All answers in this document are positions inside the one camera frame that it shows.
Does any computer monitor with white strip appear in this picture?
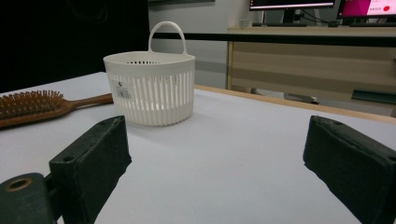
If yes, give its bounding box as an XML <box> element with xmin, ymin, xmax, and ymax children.
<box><xmin>248</xmin><ymin>0</ymin><xmax>337</xmax><ymax>12</ymax></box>

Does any black keyboard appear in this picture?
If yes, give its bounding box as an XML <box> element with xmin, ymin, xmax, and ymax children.
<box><xmin>252</xmin><ymin>21</ymin><xmax>308</xmax><ymax>28</ymax></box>

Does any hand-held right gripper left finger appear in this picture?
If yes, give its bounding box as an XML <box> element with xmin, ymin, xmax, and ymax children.
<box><xmin>49</xmin><ymin>115</ymin><xmax>133</xmax><ymax>224</ymax></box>

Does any white slatted plastic basket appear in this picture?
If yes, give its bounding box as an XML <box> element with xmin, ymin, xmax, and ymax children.
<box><xmin>103</xmin><ymin>21</ymin><xmax>196</xmax><ymax>127</ymax></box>

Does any grey device on floor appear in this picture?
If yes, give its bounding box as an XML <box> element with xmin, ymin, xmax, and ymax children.
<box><xmin>251</xmin><ymin>88</ymin><xmax>320</xmax><ymax>105</ymax></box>

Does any wooden hairbrush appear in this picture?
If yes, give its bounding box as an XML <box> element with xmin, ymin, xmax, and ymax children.
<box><xmin>0</xmin><ymin>90</ymin><xmax>114</xmax><ymax>130</ymax></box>

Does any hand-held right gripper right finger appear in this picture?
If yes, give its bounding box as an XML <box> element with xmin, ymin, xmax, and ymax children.
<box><xmin>303</xmin><ymin>115</ymin><xmax>396</xmax><ymax>224</ymax></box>

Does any light wooden partition desk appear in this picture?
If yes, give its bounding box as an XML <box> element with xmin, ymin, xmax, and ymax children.
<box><xmin>226</xmin><ymin>26</ymin><xmax>396</xmax><ymax>105</ymax></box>

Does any black horizontal bar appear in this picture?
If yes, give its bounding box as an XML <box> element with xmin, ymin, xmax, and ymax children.
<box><xmin>151</xmin><ymin>32</ymin><xmax>396</xmax><ymax>49</ymax></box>

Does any black curtain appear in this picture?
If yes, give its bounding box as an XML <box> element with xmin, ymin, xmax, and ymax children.
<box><xmin>0</xmin><ymin>0</ymin><xmax>150</xmax><ymax>94</ymax></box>

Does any computer monitor with pink screen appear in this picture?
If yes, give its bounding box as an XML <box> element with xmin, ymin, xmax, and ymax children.
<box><xmin>337</xmin><ymin>0</ymin><xmax>396</xmax><ymax>20</ymax></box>

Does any dark green flat object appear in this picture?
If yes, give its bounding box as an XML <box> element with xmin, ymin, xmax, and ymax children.
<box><xmin>351</xmin><ymin>89</ymin><xmax>396</xmax><ymax>105</ymax></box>

